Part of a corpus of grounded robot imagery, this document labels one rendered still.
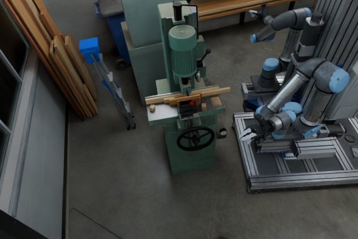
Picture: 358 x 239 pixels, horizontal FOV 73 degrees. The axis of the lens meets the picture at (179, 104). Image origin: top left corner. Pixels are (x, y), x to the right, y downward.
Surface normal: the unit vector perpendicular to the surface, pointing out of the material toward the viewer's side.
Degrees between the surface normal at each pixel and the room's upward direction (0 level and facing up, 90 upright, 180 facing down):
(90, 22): 90
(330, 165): 0
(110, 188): 0
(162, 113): 0
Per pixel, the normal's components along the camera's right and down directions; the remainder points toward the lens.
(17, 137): -0.07, -0.68
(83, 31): 0.29, 0.69
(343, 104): 0.04, 0.73
